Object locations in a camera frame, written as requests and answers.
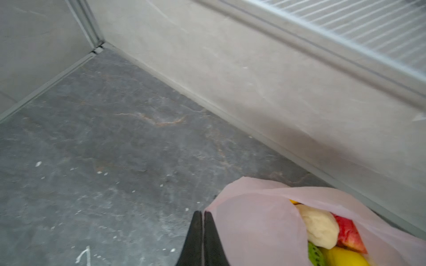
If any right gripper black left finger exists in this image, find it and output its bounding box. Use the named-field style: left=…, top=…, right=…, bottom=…
left=176, top=211, right=203, bottom=266

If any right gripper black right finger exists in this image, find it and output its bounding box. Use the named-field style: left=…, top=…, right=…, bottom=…
left=204, top=212, right=230, bottom=266

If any pink plastic bag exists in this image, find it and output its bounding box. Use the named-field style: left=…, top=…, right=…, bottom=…
left=206, top=177, right=426, bottom=266

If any green fake kiwi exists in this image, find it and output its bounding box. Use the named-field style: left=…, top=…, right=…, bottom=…
left=308, top=242, right=326, bottom=266

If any cream fake fruit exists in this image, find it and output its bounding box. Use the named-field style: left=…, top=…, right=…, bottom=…
left=295, top=204, right=340, bottom=249

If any yellow fake lemon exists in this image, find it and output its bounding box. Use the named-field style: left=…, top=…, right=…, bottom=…
left=320, top=247, right=370, bottom=266

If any red fake apple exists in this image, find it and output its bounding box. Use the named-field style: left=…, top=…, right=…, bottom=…
left=333, top=214, right=368, bottom=254

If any white wire mesh basket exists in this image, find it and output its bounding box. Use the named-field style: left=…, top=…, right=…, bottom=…
left=251, top=0, right=426, bottom=82

